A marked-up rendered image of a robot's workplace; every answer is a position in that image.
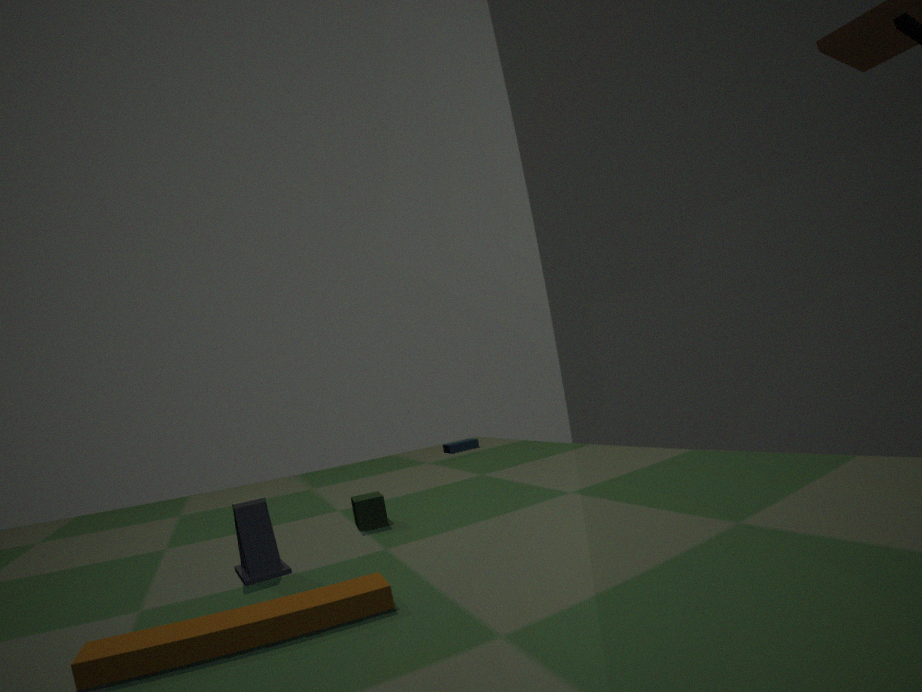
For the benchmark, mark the orange long bar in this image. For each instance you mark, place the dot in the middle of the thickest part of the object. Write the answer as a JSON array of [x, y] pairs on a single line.
[[133, 654]]

